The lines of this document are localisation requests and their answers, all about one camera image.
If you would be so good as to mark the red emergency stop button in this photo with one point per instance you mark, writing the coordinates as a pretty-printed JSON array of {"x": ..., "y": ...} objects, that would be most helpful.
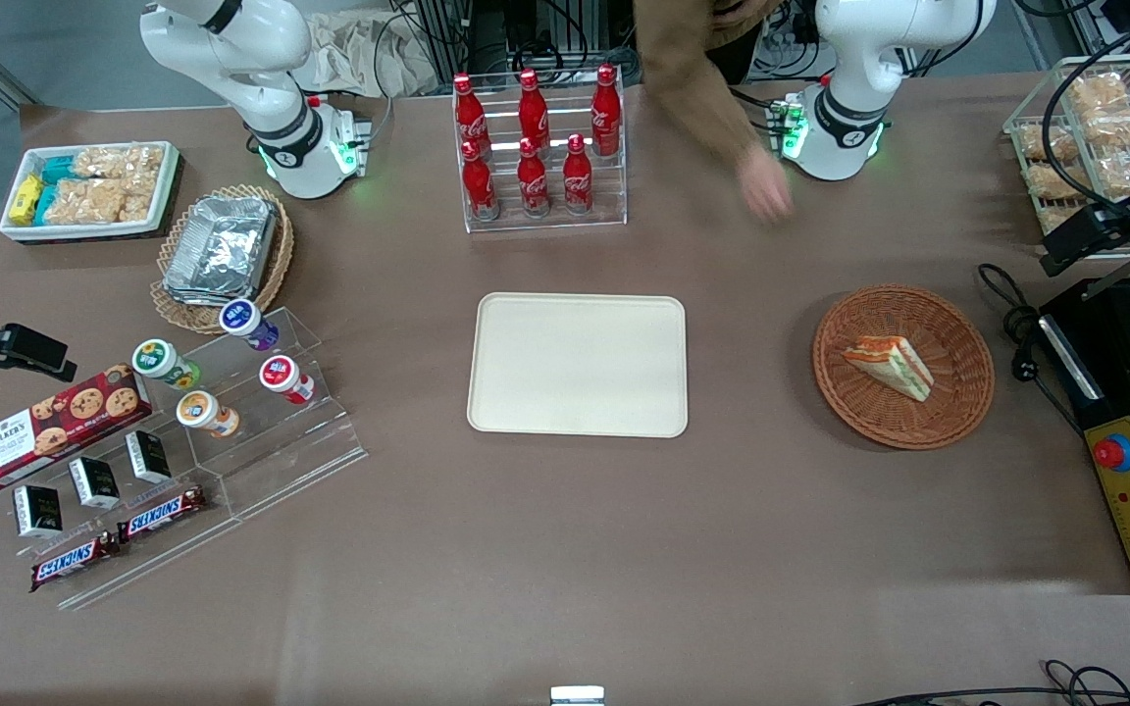
[{"x": 1114, "y": 452}]

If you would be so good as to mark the black equipment rack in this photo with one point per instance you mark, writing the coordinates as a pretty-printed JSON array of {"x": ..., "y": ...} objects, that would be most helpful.
[{"x": 526, "y": 34}]

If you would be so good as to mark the tan oval wicker basket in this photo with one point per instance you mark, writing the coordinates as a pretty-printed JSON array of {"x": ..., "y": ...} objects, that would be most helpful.
[{"x": 271, "y": 265}]

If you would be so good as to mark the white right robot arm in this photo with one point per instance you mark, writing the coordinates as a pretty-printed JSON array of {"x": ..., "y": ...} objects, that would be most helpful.
[{"x": 282, "y": 147}]

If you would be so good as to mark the brown sleeved forearm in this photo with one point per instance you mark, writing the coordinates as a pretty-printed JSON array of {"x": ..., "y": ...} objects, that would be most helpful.
[{"x": 693, "y": 69}]

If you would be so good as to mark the black machine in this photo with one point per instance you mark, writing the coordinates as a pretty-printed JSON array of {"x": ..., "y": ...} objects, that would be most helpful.
[{"x": 1119, "y": 392}]

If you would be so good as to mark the bare person hand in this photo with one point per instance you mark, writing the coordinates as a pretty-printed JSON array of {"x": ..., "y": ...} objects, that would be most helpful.
[{"x": 766, "y": 188}]

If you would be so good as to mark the brown round wicker basket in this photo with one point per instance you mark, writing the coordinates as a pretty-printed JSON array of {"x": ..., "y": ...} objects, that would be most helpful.
[{"x": 957, "y": 392}]

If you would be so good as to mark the triangle sandwich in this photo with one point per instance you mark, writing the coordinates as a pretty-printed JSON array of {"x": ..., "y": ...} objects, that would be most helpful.
[{"x": 891, "y": 365}]

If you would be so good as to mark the red Walkers cookie box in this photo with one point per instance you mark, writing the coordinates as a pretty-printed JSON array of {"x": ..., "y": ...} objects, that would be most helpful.
[{"x": 45, "y": 431}]

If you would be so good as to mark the small silver white bracket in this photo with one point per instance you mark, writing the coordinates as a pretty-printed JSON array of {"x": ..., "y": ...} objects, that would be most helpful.
[{"x": 577, "y": 696}]

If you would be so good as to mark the teal snack packet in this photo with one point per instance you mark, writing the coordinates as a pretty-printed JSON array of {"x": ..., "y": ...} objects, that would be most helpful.
[
  {"x": 60, "y": 169},
  {"x": 45, "y": 204}
]

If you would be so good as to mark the stack of foil trays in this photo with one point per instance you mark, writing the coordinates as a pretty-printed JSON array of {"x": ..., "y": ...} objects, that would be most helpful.
[{"x": 222, "y": 250}]

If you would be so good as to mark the beige crumpled bag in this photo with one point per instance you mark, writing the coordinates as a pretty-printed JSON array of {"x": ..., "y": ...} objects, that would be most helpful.
[{"x": 369, "y": 54}]

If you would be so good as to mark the small black white box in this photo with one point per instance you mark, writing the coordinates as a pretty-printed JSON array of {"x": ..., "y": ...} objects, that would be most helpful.
[
  {"x": 148, "y": 457},
  {"x": 94, "y": 482},
  {"x": 37, "y": 511}
]

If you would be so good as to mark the orange cap yogurt bottle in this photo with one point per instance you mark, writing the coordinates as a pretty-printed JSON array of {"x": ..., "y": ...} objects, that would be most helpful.
[{"x": 200, "y": 411}]

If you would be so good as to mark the red cap yogurt bottle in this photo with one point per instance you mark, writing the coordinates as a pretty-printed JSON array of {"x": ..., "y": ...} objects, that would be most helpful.
[{"x": 281, "y": 375}]

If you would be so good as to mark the clear acrylic step display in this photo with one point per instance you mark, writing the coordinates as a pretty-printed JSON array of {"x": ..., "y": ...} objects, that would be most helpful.
[{"x": 271, "y": 451}]

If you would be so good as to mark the yellow snack packet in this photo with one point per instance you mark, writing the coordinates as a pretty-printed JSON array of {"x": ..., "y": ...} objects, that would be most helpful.
[{"x": 26, "y": 199}]

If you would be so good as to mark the Snickers chocolate bar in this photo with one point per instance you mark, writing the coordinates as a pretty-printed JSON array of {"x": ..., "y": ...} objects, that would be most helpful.
[
  {"x": 75, "y": 561},
  {"x": 161, "y": 514}
]

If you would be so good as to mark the clear rice cracker bag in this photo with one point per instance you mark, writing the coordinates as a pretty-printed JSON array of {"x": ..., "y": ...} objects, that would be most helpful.
[
  {"x": 84, "y": 201},
  {"x": 137, "y": 206},
  {"x": 119, "y": 160}
]

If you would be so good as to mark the white rectangular snack bin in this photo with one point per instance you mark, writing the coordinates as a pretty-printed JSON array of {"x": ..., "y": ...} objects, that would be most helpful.
[{"x": 168, "y": 186}]

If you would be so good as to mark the red cola bottle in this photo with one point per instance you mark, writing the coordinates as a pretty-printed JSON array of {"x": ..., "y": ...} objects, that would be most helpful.
[
  {"x": 533, "y": 183},
  {"x": 470, "y": 110},
  {"x": 479, "y": 186},
  {"x": 577, "y": 181},
  {"x": 533, "y": 106},
  {"x": 606, "y": 113}
]

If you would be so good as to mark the purple cap yogurt bottle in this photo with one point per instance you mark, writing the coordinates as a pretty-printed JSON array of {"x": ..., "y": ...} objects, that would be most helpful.
[{"x": 243, "y": 320}]

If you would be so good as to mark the green cap yogurt bottle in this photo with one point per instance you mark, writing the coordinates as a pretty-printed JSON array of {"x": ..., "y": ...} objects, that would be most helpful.
[{"x": 157, "y": 359}]

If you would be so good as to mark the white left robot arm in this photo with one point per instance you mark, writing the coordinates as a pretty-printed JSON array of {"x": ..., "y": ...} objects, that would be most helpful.
[{"x": 845, "y": 127}]

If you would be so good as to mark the bagged fried snack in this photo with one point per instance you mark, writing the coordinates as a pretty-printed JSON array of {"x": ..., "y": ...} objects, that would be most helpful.
[
  {"x": 1060, "y": 218},
  {"x": 1122, "y": 127},
  {"x": 1046, "y": 142},
  {"x": 1100, "y": 93},
  {"x": 1119, "y": 175},
  {"x": 1057, "y": 181}
]

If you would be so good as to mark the clear acrylic bottle rack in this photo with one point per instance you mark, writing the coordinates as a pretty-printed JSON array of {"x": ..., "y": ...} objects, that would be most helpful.
[{"x": 545, "y": 224}]

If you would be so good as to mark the cream plastic tray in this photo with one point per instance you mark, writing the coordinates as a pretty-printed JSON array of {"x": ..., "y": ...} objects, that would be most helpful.
[{"x": 577, "y": 365}]

